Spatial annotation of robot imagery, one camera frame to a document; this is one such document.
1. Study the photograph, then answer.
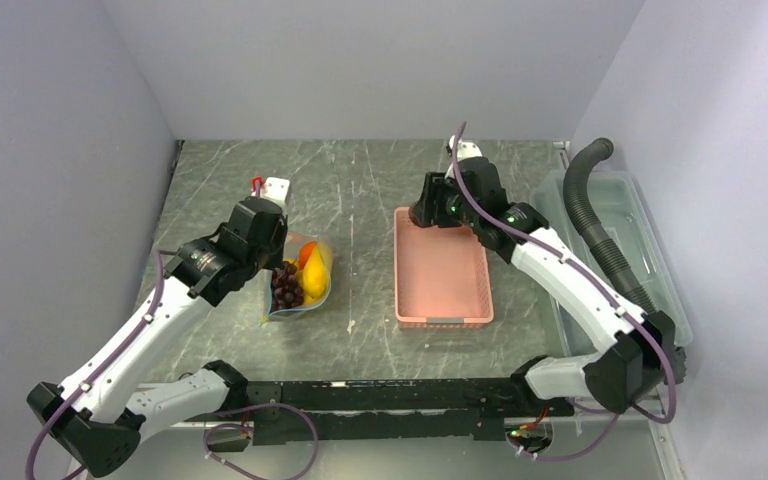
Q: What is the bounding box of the orange fruit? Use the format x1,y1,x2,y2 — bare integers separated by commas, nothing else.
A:
297,241,318,268

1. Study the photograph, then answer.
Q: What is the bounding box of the dark red grape bunch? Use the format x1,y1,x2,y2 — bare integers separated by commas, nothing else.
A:
270,260,304,312

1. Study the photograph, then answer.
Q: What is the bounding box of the pink perforated plastic basket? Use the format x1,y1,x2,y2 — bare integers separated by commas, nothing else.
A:
393,207,494,328

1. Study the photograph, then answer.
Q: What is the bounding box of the clear zip bag blue zipper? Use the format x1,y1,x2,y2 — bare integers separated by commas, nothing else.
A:
261,232,334,323

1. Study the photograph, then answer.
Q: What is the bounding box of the yellow mango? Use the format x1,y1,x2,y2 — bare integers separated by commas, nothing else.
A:
297,242,333,305

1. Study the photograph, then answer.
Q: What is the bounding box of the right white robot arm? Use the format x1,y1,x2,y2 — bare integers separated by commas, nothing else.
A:
404,157,675,415

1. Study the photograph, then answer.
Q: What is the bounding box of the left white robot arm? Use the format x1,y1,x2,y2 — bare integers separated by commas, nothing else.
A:
27,195,288,478

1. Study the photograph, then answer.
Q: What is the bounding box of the clear plastic storage bin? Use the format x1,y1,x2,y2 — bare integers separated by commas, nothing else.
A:
529,170,695,359

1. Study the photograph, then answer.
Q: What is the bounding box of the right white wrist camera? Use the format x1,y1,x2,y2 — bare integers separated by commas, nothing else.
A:
446,136,483,161

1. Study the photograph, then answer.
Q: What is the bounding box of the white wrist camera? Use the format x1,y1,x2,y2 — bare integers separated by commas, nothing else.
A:
446,136,483,161
250,176,291,207

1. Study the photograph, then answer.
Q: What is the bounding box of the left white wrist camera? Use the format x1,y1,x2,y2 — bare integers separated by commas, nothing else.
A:
250,176,291,207

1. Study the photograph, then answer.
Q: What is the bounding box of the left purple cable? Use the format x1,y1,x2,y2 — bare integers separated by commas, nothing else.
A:
24,250,173,480

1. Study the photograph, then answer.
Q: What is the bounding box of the purple cable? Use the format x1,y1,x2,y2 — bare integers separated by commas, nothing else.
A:
24,250,173,480
450,121,679,427

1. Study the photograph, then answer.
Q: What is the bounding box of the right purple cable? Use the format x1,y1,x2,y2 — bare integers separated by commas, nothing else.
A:
450,121,679,427

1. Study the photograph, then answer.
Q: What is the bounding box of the grey corrugated hose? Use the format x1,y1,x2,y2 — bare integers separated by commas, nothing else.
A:
562,137,688,386

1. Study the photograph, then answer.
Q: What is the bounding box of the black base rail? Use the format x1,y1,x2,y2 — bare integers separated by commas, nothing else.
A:
178,376,575,446

